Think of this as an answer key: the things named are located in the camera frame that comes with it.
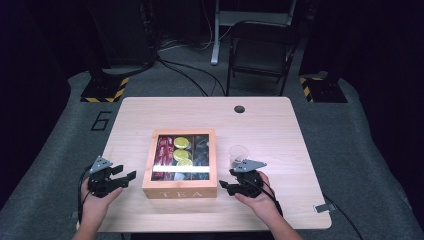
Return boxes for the white floor cables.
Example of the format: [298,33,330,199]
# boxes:
[159,6,231,53]

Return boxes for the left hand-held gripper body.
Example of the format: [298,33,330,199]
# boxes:
[87,155,130,199]

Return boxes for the black equipment cabinet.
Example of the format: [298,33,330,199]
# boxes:
[87,0,158,69]

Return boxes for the wooden tea box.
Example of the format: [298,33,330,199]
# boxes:
[141,128,219,200]

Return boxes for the black folding chair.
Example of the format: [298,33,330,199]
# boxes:
[226,20,301,97]

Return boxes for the person's right hand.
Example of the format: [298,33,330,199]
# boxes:
[233,170,281,221]

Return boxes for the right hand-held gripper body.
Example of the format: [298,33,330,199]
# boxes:
[227,158,268,200]

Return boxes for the row of red tea packets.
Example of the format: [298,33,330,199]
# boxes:
[153,135,175,181]

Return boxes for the thin black floor cable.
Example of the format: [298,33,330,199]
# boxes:
[322,194,367,240]

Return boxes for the black hazard-striped stand base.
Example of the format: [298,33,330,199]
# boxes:
[80,75,130,104]
[298,76,348,104]

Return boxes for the clear glass cup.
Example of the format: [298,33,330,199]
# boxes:
[227,144,251,170]

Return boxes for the white metal stand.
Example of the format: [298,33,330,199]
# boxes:
[210,0,298,66]

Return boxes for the person's left hand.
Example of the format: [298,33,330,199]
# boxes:
[79,179,124,223]

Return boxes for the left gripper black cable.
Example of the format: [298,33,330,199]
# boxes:
[76,165,93,225]

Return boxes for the row of dark tea packets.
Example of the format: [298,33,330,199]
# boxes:
[192,134,210,181]

